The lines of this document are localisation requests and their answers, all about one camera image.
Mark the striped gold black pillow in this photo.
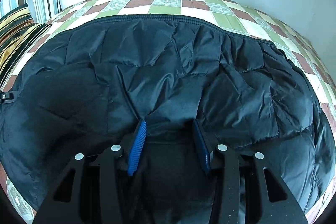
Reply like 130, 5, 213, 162
1, 4, 51, 85

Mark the checkered green brown bedspread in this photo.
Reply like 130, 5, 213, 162
0, 0, 336, 224

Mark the black quilted puffer jacket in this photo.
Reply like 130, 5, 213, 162
1, 14, 335, 223

